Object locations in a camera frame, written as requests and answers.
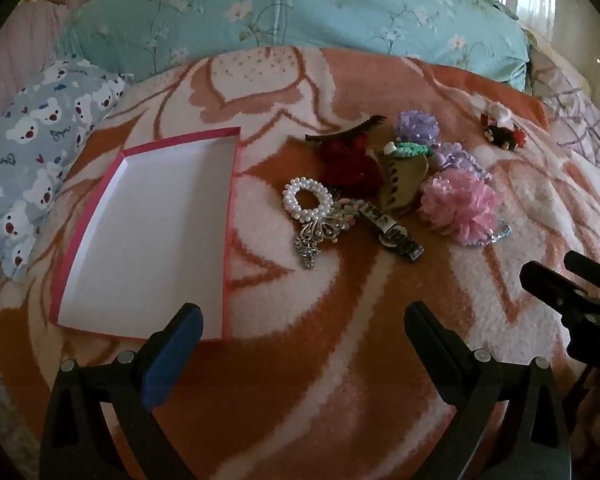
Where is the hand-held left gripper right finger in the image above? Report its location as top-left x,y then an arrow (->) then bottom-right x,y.
404,301 -> 571,480

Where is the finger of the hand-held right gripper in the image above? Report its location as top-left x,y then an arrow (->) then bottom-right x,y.
564,250 -> 600,292
519,260 -> 600,361

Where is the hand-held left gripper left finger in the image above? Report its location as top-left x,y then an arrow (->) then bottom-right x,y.
39,302 -> 204,480

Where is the white box with pink rim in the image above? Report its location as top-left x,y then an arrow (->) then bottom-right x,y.
49,127 -> 242,343

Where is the pink flower scrunchie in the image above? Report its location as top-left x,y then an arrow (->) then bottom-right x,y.
420,169 -> 503,247

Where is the silver butterfly hair clip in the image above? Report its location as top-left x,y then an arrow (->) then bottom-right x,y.
294,210 -> 348,271

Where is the beige bow hair clip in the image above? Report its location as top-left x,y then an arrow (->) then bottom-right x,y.
377,152 -> 431,218

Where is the purple flower scrunchie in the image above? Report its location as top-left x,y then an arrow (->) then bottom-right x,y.
432,142 -> 491,181
392,111 -> 441,147

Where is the red bow hair clip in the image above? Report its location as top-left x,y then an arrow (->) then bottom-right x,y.
305,115 -> 387,196

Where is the white pearl scrunchie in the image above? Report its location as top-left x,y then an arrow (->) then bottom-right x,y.
282,176 -> 333,222

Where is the silver glitter hair accessory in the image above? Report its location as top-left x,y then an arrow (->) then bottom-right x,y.
480,219 -> 513,247

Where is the orange and white floral blanket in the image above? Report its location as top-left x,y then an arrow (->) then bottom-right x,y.
0,45 -> 600,480

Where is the black and white wristwatch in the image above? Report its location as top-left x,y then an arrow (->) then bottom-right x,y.
357,200 -> 426,262

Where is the red and white festive clip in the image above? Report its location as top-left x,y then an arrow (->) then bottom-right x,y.
480,102 -> 526,151

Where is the purple plaid pillow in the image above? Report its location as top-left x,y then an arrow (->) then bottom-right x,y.
527,45 -> 600,168

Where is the grey bear print pillow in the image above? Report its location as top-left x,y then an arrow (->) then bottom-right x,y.
0,57 -> 126,281

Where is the pink quilted cloth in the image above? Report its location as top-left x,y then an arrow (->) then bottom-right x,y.
0,0 -> 76,121

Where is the teal floral pillow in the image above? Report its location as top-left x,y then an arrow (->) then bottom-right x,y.
60,0 -> 531,93

